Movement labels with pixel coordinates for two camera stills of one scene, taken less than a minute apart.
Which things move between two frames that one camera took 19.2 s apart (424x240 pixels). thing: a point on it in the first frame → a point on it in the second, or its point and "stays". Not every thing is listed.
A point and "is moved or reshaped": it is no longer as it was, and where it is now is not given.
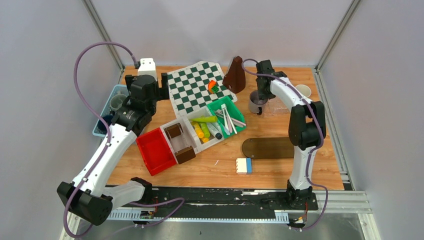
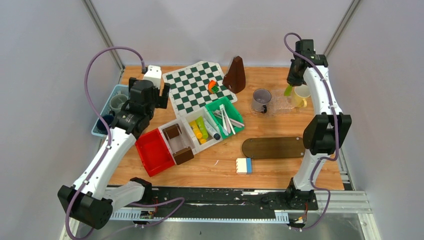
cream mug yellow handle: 305,90 stays
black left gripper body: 161,93 stays
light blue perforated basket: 118,89 stays
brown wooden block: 174,130 stays
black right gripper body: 263,93 → 294,77
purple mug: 256,105 is moved or reshaped
